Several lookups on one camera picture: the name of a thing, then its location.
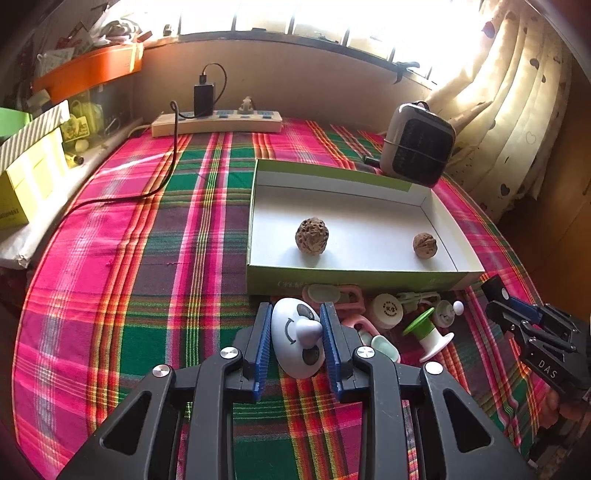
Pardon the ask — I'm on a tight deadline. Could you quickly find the small smooth walnut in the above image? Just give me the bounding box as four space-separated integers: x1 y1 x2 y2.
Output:
412 233 437 260

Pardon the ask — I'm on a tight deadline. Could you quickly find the beige power strip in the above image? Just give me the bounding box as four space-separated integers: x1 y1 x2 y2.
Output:
151 110 283 137

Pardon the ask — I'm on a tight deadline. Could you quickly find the pink and teal strap case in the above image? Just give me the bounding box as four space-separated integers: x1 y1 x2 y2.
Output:
344 316 402 363

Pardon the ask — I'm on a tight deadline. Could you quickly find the black window clamp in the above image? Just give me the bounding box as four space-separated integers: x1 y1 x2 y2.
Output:
392 61 421 85

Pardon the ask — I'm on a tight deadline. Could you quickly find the person's right hand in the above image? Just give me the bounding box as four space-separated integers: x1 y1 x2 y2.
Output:
545 390 583 430

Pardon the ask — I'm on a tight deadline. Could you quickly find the white and green cardboard box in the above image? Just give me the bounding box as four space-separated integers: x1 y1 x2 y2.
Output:
246 158 486 296

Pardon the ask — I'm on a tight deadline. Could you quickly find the small yellow bag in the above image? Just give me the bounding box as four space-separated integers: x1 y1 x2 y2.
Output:
65 99 105 139

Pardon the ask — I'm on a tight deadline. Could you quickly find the grey-white round knob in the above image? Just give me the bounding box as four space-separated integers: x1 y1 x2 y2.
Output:
434 300 465 329

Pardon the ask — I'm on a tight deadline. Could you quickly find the white round jar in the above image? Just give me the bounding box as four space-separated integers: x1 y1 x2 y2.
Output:
372 293 406 330

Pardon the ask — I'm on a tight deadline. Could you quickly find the white egg-shaped toy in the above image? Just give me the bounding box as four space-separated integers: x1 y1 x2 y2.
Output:
270 298 325 380

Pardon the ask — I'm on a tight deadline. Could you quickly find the large pitted walnut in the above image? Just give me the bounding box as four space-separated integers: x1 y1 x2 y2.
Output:
295 217 329 254

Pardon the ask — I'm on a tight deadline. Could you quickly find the pile of papers and bags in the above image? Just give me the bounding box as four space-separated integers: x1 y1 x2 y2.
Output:
28 0 153 61

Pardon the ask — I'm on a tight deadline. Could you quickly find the green and white spool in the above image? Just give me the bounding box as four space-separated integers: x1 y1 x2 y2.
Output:
403 308 455 364

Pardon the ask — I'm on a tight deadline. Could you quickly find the cream heart print curtain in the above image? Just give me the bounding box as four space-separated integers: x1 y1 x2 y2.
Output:
425 0 578 222

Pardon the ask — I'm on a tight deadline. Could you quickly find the pink white clip toy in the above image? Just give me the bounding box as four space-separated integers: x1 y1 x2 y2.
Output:
302 284 368 315

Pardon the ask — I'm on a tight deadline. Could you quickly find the striped box lid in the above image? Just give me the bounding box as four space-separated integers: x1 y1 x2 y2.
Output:
0 100 71 171

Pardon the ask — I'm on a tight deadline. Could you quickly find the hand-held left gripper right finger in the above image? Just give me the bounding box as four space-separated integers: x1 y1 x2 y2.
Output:
320 302 539 480

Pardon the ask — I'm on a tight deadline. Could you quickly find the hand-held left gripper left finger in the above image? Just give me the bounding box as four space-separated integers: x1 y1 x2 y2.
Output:
58 302 273 480

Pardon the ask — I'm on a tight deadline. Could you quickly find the black charger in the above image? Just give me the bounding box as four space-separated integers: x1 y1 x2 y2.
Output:
194 83 216 117

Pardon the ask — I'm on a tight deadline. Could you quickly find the plaid tablecloth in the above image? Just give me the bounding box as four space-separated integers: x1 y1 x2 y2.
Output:
11 117 546 480

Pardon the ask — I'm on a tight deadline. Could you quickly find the black power cord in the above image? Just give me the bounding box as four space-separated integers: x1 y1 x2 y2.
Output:
58 100 182 222

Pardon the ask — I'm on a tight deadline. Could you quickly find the small beige heater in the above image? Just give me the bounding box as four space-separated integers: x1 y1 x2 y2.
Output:
379 102 458 188

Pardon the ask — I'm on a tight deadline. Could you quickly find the yellow-green box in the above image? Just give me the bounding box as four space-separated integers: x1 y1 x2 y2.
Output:
0 129 68 232

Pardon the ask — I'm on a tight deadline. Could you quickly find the black charger cable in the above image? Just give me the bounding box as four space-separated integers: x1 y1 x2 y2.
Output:
199 63 228 112

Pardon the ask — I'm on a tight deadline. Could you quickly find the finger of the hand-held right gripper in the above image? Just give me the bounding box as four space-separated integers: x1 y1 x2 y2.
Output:
485 300 542 346
508 296 579 343

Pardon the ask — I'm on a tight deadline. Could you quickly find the orange box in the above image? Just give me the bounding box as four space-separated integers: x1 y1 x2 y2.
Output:
32 41 145 103

